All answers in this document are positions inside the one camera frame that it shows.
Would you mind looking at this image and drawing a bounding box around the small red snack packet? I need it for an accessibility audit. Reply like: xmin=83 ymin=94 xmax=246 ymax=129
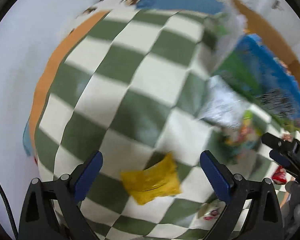
xmin=271 ymin=166 xmax=287 ymax=185

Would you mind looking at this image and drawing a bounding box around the small white pink packet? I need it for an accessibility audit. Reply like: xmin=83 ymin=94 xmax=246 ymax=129
xmin=197 ymin=199 xmax=225 ymax=220

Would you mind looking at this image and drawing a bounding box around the colourful candy ball bag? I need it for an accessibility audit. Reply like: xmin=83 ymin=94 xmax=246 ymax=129
xmin=222 ymin=110 xmax=261 ymax=161

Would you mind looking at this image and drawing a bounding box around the yellow snack bag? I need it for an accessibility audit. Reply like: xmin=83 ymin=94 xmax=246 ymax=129
xmin=120 ymin=153 xmax=181 ymax=205

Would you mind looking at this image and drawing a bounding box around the silver white snack packet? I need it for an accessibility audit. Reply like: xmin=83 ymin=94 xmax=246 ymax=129
xmin=198 ymin=75 xmax=249 ymax=129

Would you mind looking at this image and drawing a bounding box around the blue milk cardboard box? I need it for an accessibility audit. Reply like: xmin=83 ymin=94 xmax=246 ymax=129
xmin=210 ymin=0 xmax=300 ymax=132

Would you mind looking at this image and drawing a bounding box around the green white checkered mat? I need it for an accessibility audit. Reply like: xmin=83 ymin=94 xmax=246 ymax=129
xmin=28 ymin=8 xmax=300 ymax=240

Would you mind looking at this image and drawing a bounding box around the bear print white pillow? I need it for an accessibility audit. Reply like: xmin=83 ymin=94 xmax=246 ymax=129
xmin=67 ymin=0 xmax=140 ymax=34

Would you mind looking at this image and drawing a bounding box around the blue bed sheet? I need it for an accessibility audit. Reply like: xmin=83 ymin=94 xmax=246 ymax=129
xmin=28 ymin=0 xmax=224 ymax=170

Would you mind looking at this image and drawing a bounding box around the black cable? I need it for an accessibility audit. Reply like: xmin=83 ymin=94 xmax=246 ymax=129
xmin=0 ymin=167 xmax=19 ymax=240

